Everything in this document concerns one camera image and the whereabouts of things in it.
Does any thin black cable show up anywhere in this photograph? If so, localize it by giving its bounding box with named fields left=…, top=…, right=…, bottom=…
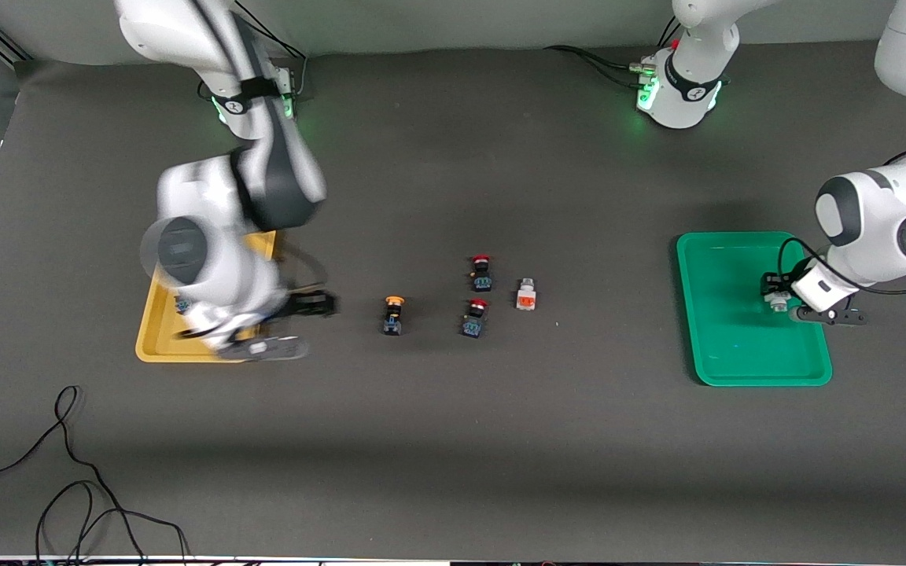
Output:
left=35, top=480, right=189, bottom=566
left=0, top=384, right=145, bottom=566

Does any dark grey table mat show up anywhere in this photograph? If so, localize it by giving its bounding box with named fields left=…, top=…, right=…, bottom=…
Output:
left=0, top=39, right=906, bottom=564

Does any yellow plastic tray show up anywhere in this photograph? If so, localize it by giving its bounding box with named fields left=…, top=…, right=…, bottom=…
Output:
left=134, top=228, right=278, bottom=364

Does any green plastic tray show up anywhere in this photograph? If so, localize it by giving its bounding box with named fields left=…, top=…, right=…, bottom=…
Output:
left=676, top=230, right=834, bottom=388

